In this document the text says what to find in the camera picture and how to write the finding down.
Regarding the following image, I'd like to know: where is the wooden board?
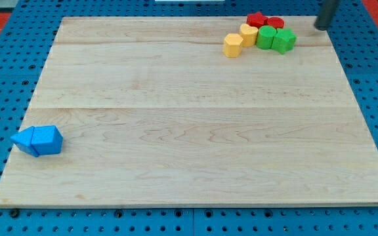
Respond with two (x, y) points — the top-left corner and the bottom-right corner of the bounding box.
(0, 16), (378, 208)

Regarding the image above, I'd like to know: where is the yellow hexagon block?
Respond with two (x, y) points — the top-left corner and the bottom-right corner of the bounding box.
(222, 33), (243, 58)

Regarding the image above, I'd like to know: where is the yellow heart block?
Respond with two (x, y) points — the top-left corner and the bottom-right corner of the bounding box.
(240, 24), (259, 47)

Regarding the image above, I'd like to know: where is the green cylinder block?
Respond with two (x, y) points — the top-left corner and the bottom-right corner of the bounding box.
(256, 26), (277, 50)

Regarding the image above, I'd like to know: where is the red star block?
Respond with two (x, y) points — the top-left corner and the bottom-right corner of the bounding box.
(246, 12), (268, 28)

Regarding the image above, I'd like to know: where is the green star block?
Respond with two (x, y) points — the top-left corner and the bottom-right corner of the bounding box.
(271, 28), (297, 54)

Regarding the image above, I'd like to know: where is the red cylinder block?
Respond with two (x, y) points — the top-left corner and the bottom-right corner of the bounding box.
(266, 16), (285, 29)

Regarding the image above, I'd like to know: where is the blue pentagon block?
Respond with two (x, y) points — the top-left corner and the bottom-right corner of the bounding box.
(31, 125), (63, 157)

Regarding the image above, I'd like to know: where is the blue triangle block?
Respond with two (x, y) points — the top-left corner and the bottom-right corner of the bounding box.
(10, 126), (39, 157)

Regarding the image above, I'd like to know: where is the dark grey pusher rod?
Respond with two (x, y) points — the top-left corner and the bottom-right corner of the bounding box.
(314, 0), (341, 31)

